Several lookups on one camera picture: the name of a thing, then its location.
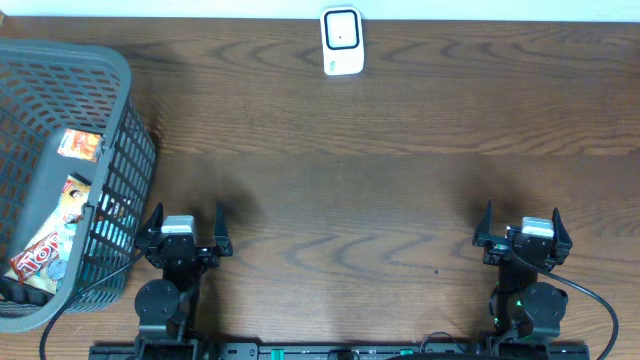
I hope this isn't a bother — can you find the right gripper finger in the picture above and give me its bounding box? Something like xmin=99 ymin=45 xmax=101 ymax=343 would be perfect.
xmin=474 ymin=200 xmax=493 ymax=241
xmin=552 ymin=208 xmax=572 ymax=250

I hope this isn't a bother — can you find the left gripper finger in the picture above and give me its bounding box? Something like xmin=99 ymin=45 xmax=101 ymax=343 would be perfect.
xmin=144 ymin=203 xmax=164 ymax=238
xmin=213 ymin=203 xmax=231 ymax=248

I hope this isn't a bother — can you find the yellow chips bag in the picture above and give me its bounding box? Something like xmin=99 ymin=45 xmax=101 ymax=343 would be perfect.
xmin=3 ymin=175 xmax=91 ymax=295

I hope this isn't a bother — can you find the small orange snack box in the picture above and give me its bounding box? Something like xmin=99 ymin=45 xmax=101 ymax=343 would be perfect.
xmin=57 ymin=129 xmax=102 ymax=162

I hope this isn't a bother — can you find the red Top chocolate bar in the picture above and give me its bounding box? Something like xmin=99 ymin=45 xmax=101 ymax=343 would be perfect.
xmin=10 ymin=231 xmax=60 ymax=284

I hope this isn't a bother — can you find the light teal wipes pack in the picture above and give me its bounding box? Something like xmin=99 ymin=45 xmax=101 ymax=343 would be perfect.
xmin=85 ymin=194 xmax=134 ymax=270

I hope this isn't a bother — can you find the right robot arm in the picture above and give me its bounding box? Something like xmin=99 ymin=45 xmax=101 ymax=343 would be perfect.
xmin=472 ymin=204 xmax=573 ymax=340

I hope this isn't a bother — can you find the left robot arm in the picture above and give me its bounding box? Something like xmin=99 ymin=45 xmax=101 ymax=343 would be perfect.
xmin=134 ymin=204 xmax=233 ymax=360

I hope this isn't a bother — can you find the white barcode scanner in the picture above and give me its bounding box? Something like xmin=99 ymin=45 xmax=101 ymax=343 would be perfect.
xmin=320 ymin=6 xmax=365 ymax=76

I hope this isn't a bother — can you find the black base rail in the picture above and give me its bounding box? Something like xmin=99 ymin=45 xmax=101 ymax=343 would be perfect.
xmin=88 ymin=341 xmax=591 ymax=360

